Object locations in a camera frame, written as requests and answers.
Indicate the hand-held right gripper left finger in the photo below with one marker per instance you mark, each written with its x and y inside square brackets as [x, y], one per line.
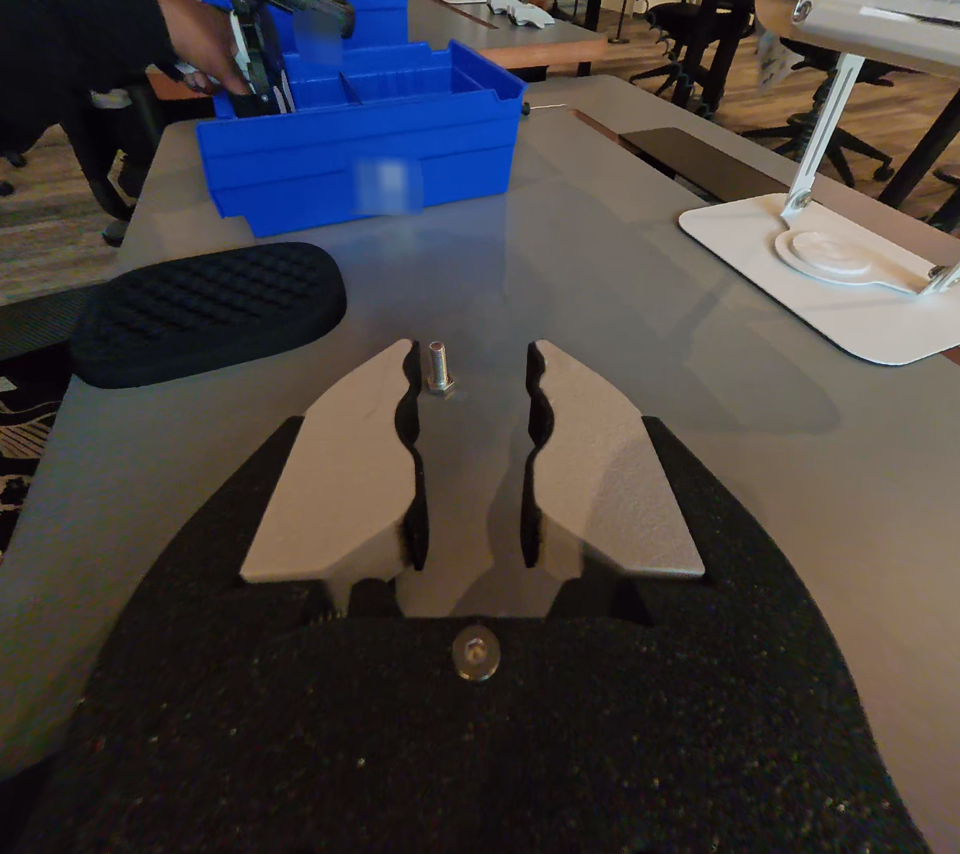
[337, 479]

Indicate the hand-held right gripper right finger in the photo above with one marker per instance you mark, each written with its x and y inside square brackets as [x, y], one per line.
[607, 479]

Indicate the person's printed black shirt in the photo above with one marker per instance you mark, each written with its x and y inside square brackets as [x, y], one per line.
[30, 464]

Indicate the black swivel office chair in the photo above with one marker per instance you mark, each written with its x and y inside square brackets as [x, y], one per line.
[675, 17]
[810, 66]
[97, 178]

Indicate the person's left hand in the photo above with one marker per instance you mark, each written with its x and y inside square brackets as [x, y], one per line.
[199, 43]

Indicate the thin rod with black knob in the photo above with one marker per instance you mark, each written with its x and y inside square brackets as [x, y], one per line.
[527, 110]

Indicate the black padded chair armrest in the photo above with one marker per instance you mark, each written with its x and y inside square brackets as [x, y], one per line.
[210, 314]

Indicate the grey neighbouring table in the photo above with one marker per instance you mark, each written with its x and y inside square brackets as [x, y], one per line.
[525, 43]

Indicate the person's black mesh chair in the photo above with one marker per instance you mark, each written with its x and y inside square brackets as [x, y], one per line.
[45, 325]

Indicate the pale grey plastic parts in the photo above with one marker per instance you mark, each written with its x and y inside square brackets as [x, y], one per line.
[521, 13]

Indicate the steel hex bolt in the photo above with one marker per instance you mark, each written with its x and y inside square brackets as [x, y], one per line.
[438, 366]

